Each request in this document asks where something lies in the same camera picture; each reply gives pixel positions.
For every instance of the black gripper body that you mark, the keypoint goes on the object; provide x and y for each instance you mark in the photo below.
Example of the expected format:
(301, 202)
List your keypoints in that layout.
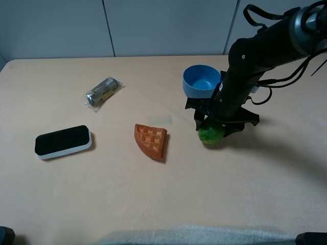
(222, 111)

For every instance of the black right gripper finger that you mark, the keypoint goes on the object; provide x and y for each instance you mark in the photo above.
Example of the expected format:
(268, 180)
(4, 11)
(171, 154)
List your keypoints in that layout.
(233, 128)

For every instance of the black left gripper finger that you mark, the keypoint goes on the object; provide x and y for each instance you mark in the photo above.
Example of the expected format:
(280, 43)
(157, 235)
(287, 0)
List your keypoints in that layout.
(199, 119)

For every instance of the green lime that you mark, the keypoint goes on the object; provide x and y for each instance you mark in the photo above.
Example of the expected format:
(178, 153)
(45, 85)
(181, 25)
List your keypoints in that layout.
(210, 132)

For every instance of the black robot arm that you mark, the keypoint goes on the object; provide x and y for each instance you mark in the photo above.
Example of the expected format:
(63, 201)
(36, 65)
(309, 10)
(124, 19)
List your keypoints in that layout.
(276, 57)

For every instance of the black object bottom right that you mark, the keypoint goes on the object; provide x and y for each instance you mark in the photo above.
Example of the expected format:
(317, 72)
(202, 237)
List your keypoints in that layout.
(311, 238)

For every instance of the black object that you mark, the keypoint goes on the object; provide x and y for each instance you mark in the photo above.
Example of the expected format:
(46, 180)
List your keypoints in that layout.
(311, 238)
(7, 236)

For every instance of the black object bottom left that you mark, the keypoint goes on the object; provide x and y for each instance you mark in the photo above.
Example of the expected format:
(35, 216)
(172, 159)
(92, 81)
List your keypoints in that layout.
(7, 236)

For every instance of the blue bowl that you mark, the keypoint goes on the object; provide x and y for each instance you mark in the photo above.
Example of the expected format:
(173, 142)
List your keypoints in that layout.
(200, 81)

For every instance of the orange waffle wedge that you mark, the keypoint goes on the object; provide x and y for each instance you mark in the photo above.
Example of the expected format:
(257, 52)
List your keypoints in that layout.
(151, 141)

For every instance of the wrapped green snack roll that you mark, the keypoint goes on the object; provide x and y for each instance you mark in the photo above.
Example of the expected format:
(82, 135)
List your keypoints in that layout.
(96, 97)

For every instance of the black and white eraser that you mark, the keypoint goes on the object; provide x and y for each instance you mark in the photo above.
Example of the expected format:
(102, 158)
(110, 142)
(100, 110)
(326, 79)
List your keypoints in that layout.
(63, 142)

